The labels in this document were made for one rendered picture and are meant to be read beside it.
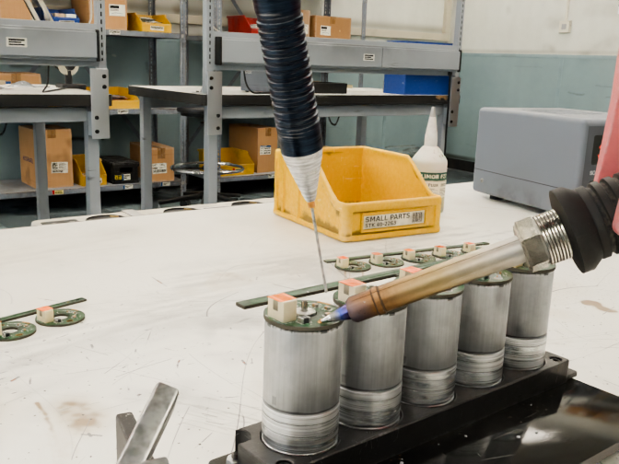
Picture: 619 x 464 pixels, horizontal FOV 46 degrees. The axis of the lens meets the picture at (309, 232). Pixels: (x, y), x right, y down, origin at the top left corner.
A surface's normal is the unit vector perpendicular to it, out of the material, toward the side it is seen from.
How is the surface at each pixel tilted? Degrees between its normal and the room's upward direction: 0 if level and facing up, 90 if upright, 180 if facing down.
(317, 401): 90
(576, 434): 0
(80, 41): 90
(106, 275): 0
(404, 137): 90
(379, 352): 90
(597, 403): 0
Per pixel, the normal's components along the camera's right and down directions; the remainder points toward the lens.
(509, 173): -0.91, 0.07
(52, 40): 0.59, 0.21
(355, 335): -0.41, 0.19
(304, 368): 0.02, 0.23
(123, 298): 0.04, -0.97
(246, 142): -0.76, 0.14
